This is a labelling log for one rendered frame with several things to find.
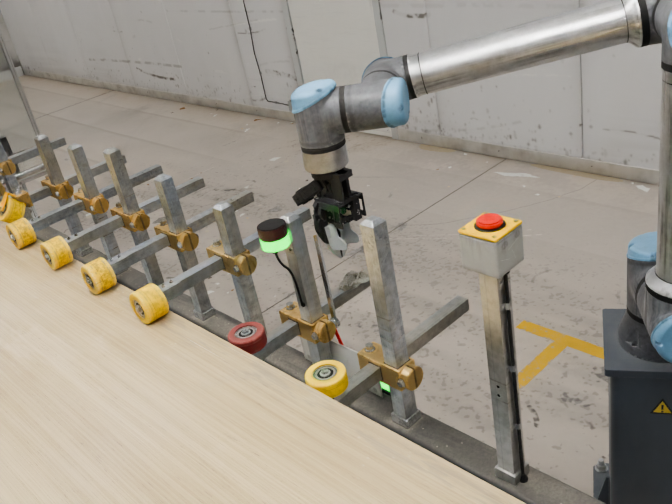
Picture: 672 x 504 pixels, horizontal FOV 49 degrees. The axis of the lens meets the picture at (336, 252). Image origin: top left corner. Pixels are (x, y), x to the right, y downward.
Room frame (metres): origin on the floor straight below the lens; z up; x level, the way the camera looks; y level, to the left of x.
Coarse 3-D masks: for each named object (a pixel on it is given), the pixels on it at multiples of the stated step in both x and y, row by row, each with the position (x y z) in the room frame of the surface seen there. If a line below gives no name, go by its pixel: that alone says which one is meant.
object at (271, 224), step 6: (264, 222) 1.38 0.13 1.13; (270, 222) 1.37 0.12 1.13; (276, 222) 1.36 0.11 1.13; (282, 222) 1.36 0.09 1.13; (258, 228) 1.36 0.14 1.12; (264, 228) 1.35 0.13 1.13; (270, 228) 1.34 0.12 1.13; (276, 228) 1.34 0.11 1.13; (276, 240) 1.33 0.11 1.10; (288, 246) 1.37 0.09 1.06; (276, 252) 1.35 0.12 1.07; (288, 252) 1.38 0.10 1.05; (294, 252) 1.36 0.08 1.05; (282, 264) 1.36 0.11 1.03; (288, 270) 1.37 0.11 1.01; (294, 276) 1.37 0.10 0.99; (294, 282) 1.37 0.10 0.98; (300, 294) 1.37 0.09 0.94; (300, 300) 1.37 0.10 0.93
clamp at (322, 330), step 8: (296, 304) 1.46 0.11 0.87; (280, 312) 1.44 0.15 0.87; (288, 312) 1.43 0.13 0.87; (296, 312) 1.42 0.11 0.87; (296, 320) 1.40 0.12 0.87; (304, 320) 1.38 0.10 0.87; (320, 320) 1.37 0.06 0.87; (328, 320) 1.37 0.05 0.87; (304, 328) 1.38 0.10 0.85; (312, 328) 1.36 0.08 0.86; (320, 328) 1.35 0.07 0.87; (328, 328) 1.36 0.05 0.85; (304, 336) 1.38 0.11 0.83; (312, 336) 1.35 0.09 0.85; (320, 336) 1.34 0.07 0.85; (328, 336) 1.36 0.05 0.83
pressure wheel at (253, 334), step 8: (232, 328) 1.35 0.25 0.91; (240, 328) 1.35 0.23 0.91; (248, 328) 1.34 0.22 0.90; (256, 328) 1.33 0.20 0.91; (232, 336) 1.32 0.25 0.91; (240, 336) 1.32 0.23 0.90; (248, 336) 1.31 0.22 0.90; (256, 336) 1.30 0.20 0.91; (264, 336) 1.32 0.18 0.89; (232, 344) 1.30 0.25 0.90; (240, 344) 1.29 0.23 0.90; (248, 344) 1.29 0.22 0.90; (256, 344) 1.29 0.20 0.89; (264, 344) 1.31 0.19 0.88; (248, 352) 1.29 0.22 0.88; (256, 352) 1.29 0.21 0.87
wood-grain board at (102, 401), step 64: (0, 256) 2.01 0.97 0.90; (0, 320) 1.61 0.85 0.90; (64, 320) 1.55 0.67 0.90; (128, 320) 1.49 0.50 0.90; (0, 384) 1.33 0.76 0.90; (64, 384) 1.28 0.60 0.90; (128, 384) 1.23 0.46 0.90; (192, 384) 1.19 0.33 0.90; (256, 384) 1.15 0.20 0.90; (0, 448) 1.11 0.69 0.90; (64, 448) 1.07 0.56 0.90; (128, 448) 1.04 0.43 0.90; (192, 448) 1.00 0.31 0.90; (256, 448) 0.97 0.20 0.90; (320, 448) 0.94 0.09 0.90; (384, 448) 0.91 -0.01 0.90
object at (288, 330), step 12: (336, 288) 1.51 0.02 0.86; (360, 288) 1.52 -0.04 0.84; (324, 300) 1.47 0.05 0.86; (336, 300) 1.47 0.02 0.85; (348, 300) 1.49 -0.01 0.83; (324, 312) 1.44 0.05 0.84; (288, 324) 1.40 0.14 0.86; (276, 336) 1.36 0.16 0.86; (288, 336) 1.37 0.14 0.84; (264, 348) 1.33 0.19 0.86; (276, 348) 1.35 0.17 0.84
